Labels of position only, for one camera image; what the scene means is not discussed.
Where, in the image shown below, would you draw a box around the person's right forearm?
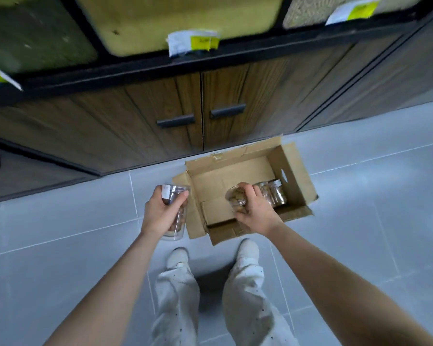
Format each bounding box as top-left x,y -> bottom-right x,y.
263,222 -> 433,346

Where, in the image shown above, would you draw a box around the person's right hand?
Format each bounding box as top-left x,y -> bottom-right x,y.
233,182 -> 284,237

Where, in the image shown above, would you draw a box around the dark metal door handle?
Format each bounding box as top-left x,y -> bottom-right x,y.
210,103 -> 247,119
157,114 -> 196,129

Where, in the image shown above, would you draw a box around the white left shoe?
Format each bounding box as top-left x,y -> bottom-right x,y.
166,247 -> 189,271

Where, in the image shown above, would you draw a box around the dark wooden side cabinet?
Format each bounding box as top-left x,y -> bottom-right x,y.
297,10 -> 433,132

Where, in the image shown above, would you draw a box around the person's left forearm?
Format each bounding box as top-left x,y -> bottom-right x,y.
43,229 -> 164,346

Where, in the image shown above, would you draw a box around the white right shoe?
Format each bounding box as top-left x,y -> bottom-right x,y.
236,238 -> 260,266

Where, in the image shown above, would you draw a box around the bin of beige grain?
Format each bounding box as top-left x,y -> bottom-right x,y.
283,0 -> 433,30

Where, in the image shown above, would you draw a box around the black shelf frame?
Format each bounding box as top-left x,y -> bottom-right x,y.
0,0 -> 433,106

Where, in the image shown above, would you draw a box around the clear snack jar white label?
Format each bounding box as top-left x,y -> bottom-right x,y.
160,184 -> 191,242

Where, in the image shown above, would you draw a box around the person's left hand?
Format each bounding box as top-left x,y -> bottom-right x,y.
141,186 -> 189,238

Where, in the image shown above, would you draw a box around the dark low cabinet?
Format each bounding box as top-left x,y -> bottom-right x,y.
0,135 -> 98,204

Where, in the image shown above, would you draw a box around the bin of green grain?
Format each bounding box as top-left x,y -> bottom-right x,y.
0,0 -> 99,74

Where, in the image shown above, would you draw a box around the white dotted trousers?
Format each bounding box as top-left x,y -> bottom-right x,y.
150,262 -> 299,346

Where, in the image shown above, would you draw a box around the open cardboard box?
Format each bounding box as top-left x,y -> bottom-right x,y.
172,136 -> 319,246

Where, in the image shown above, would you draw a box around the wooden cabinet door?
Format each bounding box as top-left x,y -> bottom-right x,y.
201,42 -> 402,152
0,73 -> 204,176

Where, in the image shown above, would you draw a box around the white shoe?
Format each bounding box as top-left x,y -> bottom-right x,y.
166,247 -> 189,271
236,238 -> 260,266

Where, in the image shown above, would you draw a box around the bin of yellow grain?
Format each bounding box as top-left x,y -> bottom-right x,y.
74,0 -> 285,57

